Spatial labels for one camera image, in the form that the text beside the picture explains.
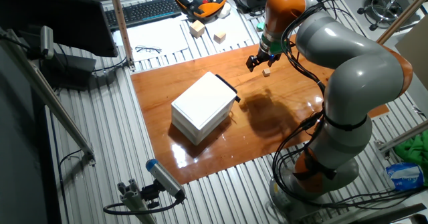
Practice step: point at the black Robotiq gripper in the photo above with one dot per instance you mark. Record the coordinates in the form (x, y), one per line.
(268, 54)

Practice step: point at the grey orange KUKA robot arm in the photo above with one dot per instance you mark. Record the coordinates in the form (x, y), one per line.
(361, 73)

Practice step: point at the white plastic drawer cabinet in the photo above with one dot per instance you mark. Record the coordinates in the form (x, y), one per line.
(200, 100)

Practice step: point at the small wooden cube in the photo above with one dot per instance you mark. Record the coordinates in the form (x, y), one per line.
(266, 72)

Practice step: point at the plain white paper sheet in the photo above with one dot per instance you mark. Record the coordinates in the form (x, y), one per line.
(234, 28)

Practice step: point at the medium wooden cube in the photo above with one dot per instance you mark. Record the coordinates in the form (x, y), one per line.
(219, 37)

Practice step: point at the white egg shaped object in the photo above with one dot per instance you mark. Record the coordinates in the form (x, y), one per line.
(224, 10)

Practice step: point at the large wooden cube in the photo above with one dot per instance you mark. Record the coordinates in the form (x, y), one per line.
(197, 28)

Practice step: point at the glossy orange wooden board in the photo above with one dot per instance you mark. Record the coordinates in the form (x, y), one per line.
(187, 83)

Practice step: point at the printed white paper sheet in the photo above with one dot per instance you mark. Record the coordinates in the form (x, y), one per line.
(157, 36)

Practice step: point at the black rimmed eyeglasses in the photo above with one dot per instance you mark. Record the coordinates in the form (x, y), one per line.
(148, 49)

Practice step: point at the black computer keyboard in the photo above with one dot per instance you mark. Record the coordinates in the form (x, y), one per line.
(143, 11)

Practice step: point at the chrome swivel stool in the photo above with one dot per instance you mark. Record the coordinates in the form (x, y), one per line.
(384, 8)

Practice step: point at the brown cardboard panel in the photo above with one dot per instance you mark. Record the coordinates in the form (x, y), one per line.
(414, 53)

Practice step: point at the green cloth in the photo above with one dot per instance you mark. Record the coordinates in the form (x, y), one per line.
(414, 150)

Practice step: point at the blue white plastic bag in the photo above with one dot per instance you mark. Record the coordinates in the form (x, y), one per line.
(404, 176)

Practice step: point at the black monitor base box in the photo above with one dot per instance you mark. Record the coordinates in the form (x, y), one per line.
(70, 70)

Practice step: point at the black computer monitor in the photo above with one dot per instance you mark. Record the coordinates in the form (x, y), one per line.
(60, 20)

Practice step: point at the green printed wrist mount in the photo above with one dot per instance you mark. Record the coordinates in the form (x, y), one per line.
(275, 47)

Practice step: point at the aluminium frame bar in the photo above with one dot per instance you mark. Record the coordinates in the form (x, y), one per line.
(401, 16)
(121, 23)
(50, 98)
(404, 136)

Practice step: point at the silver camera with blue cap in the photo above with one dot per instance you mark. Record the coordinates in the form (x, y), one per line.
(164, 177)

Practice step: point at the aluminium profile camera stand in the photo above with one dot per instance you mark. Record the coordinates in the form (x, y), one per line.
(133, 202)

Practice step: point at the silver grey depth camera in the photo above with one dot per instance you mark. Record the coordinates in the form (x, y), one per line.
(47, 41)

